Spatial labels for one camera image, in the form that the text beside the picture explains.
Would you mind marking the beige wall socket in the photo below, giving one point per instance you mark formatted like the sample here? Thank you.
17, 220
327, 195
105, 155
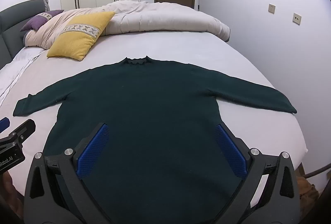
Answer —
272, 8
296, 18

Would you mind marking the grey padded headboard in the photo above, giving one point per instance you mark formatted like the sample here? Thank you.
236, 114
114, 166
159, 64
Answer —
10, 27

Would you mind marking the yellow cushion with patterned band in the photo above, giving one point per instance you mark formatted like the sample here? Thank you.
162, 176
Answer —
77, 37

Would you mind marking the dark green sweater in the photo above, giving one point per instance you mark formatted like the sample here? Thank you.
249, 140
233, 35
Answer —
155, 110

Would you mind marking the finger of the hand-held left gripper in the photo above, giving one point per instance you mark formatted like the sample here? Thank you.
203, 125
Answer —
25, 129
4, 124

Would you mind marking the purple cushion with patterned band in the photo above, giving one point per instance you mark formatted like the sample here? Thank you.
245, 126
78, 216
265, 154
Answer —
36, 22

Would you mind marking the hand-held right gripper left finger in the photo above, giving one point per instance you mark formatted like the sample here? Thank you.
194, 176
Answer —
94, 149

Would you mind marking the grey pole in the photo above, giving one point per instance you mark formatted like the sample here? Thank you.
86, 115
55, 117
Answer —
198, 0

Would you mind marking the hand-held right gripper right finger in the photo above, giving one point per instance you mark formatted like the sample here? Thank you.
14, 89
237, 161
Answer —
230, 149

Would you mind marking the beige duvet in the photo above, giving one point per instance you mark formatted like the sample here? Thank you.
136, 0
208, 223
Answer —
160, 17

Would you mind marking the bed with white sheet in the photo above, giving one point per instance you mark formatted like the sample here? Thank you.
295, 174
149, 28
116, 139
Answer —
181, 45

